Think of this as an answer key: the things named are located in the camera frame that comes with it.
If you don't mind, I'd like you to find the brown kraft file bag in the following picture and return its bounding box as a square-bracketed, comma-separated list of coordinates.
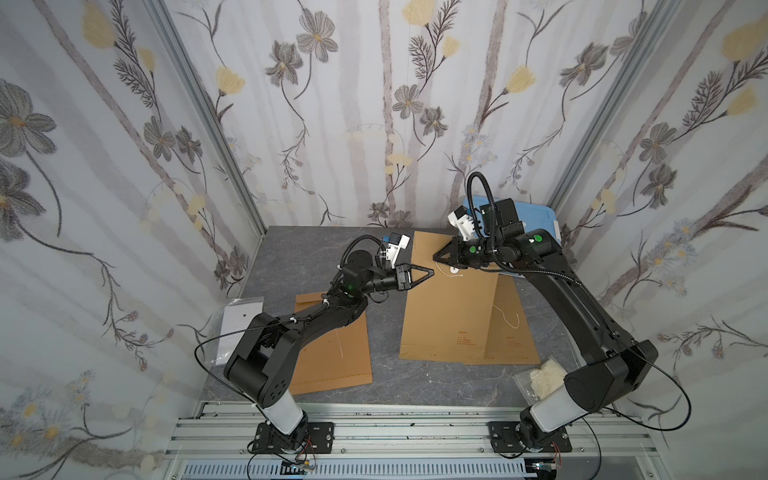
[399, 231, 498, 364]
[465, 275, 541, 365]
[290, 313, 373, 396]

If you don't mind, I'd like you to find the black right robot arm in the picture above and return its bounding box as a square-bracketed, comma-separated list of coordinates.
[433, 199, 658, 446]

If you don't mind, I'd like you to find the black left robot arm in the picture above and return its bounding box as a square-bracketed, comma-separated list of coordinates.
[224, 250, 434, 437]

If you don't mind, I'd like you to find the plastic bag with white stuff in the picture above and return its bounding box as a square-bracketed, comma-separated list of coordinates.
[514, 358, 567, 405]

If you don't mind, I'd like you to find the clear plastic bag left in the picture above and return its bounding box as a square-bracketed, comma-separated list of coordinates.
[212, 297, 264, 366]

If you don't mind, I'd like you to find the blue lidded white storage box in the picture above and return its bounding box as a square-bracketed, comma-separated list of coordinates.
[465, 196, 571, 278]

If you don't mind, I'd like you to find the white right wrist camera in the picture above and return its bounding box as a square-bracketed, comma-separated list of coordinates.
[447, 206, 479, 242]

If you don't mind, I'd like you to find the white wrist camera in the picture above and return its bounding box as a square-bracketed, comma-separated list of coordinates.
[447, 206, 479, 242]
[382, 233, 411, 269]

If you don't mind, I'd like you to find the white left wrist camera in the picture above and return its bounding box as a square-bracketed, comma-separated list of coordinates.
[382, 233, 411, 269]

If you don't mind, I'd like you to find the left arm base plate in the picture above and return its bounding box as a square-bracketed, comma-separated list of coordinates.
[246, 422, 335, 455]

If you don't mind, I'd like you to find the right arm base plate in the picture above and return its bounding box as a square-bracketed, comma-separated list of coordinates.
[487, 421, 573, 454]

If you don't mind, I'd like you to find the white slotted cable duct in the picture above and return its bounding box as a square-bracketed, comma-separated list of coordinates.
[176, 458, 536, 479]

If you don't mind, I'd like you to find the aluminium rail frame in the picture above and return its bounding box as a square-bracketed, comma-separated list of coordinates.
[156, 396, 671, 479]

